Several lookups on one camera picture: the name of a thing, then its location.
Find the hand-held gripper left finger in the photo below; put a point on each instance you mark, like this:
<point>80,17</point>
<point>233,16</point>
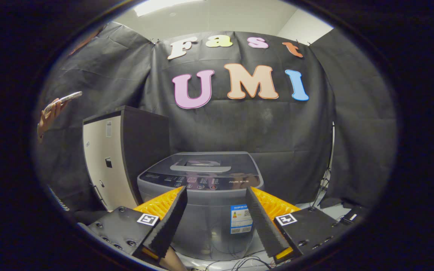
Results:
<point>170,224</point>

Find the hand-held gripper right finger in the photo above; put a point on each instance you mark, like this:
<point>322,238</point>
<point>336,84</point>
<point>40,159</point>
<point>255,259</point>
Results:
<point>264,227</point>

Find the grey washing machine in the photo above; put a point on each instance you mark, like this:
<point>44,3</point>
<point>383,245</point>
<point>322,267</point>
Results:
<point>209,222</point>

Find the dark washing machine lid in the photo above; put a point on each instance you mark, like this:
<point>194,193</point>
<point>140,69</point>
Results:
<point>202,162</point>

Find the silver smartphone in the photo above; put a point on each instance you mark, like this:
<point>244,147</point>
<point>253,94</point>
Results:
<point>70,97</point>

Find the beige and black cabinet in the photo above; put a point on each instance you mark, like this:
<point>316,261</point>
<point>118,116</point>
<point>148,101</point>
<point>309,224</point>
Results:
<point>145,146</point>

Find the black box with white label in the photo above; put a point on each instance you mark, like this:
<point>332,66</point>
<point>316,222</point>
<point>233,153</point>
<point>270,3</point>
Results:
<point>356,215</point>

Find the black backdrop cloth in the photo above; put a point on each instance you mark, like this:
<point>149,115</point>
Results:
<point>277,131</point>

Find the thin light stand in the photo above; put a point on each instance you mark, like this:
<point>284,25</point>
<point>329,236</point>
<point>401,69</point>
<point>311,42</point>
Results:
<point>331,150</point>

